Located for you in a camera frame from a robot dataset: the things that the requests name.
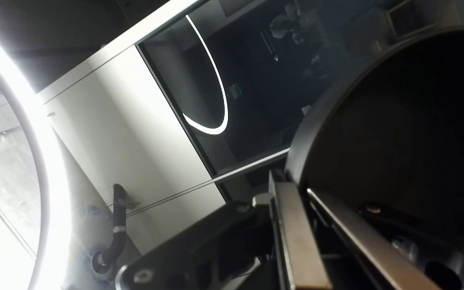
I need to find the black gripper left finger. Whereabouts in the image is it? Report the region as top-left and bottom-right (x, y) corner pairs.
(269, 169), (332, 290)

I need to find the black door handle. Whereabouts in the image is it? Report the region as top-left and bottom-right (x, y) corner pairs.
(92, 183), (127, 274)

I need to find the black bowl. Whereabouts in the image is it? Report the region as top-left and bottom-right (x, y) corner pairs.
(285, 27), (464, 237)

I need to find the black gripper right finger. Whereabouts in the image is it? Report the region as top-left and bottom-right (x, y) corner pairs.
(308, 188), (440, 290)

